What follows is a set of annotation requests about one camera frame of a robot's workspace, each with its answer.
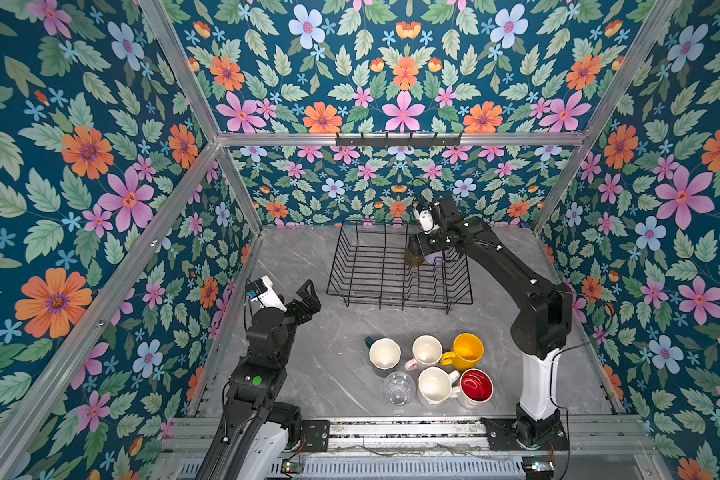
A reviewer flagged lilac plastic cup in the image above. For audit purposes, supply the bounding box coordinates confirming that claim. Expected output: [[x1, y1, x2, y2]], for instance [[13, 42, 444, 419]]
[[424, 251, 447, 267]]

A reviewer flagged aluminium frame post back left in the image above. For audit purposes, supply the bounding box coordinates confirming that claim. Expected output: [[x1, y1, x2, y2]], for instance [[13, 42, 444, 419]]
[[140, 1, 263, 237]]

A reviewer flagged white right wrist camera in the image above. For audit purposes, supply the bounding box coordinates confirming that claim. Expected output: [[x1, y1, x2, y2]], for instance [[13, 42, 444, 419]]
[[414, 208, 438, 235]]

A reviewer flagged black hook rail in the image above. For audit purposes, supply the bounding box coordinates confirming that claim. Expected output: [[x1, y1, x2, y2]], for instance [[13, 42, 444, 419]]
[[334, 132, 462, 149]]

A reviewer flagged clear glass cup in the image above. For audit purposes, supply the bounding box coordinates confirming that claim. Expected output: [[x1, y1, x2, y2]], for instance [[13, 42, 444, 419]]
[[384, 371, 416, 407]]

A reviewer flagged amber textured glass cup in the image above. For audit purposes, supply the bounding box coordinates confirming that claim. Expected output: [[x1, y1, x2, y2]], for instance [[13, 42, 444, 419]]
[[404, 250, 425, 268]]

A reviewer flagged white mug red inside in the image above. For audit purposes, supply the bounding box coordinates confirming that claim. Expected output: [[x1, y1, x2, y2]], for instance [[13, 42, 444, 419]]
[[457, 368, 494, 409]]

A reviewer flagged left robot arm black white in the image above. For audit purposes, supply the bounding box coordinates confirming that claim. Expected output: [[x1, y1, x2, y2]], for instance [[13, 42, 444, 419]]
[[195, 276, 321, 479]]

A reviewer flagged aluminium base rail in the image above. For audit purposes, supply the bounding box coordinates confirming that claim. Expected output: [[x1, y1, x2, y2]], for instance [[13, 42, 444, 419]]
[[167, 413, 661, 457]]

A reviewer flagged green mug cream inside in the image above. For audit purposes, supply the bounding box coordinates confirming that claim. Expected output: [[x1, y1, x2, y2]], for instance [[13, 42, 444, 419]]
[[364, 337, 401, 377]]

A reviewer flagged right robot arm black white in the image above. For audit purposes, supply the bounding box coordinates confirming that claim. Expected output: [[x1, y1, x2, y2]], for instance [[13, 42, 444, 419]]
[[406, 197, 573, 449]]

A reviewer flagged yellow mug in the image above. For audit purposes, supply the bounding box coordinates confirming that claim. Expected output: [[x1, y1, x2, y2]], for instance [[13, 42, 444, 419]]
[[440, 333, 484, 372]]

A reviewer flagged black wire dish rack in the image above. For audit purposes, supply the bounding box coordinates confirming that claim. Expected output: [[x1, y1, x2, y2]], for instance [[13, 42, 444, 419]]
[[326, 220, 473, 313]]

